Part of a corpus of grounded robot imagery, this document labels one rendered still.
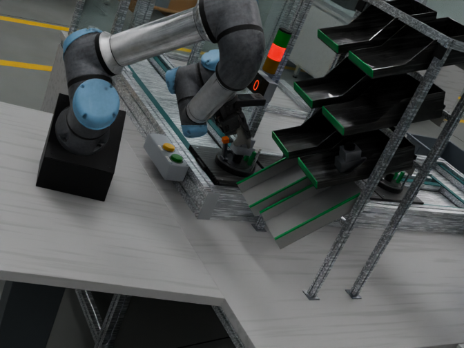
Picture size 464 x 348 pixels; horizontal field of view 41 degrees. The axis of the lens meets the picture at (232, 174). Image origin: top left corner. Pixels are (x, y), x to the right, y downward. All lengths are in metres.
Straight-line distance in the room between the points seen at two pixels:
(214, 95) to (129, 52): 0.24
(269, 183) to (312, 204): 0.17
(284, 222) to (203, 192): 0.29
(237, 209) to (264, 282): 0.31
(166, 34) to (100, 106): 0.25
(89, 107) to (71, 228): 0.33
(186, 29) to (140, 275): 0.63
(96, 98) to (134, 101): 0.82
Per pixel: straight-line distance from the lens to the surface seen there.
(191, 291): 1.65
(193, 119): 1.81
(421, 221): 2.62
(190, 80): 1.88
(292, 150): 1.79
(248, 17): 1.54
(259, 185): 1.91
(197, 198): 1.96
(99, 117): 1.62
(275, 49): 2.20
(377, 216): 2.42
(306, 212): 1.79
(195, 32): 1.59
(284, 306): 1.76
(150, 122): 2.31
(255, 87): 2.25
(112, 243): 1.71
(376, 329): 1.88
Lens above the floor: 1.80
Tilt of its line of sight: 24 degrees down
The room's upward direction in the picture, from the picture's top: 23 degrees clockwise
